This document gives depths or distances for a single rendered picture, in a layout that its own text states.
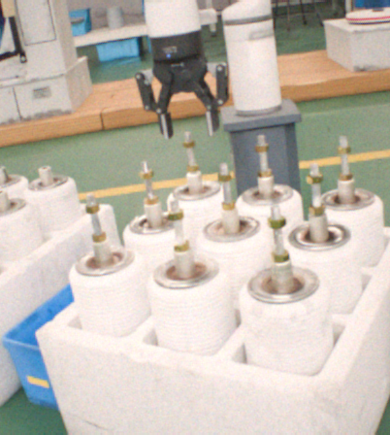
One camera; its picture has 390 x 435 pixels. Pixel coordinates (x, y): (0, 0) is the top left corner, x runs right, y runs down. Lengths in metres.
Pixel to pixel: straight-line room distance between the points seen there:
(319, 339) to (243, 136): 0.58
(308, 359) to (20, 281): 0.51
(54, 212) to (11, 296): 0.20
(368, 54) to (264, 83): 1.62
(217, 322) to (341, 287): 0.15
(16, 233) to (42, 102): 1.77
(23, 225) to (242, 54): 0.49
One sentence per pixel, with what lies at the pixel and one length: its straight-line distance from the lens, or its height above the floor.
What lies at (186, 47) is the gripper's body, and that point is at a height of 0.47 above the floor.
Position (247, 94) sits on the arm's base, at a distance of 1.13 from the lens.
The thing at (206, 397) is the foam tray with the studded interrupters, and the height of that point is 0.14.
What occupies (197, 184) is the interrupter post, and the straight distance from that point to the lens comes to 0.91.
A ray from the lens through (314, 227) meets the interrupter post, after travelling 0.71.
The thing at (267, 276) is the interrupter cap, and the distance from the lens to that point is 0.65.
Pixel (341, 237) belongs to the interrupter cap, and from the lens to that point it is 0.72.
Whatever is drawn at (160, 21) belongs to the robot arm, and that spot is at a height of 0.51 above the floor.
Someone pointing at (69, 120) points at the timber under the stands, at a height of 0.07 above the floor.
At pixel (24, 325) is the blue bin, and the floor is 0.11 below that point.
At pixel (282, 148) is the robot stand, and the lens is 1.14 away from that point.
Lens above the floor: 0.56
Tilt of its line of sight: 22 degrees down
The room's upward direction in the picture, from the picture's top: 9 degrees counter-clockwise
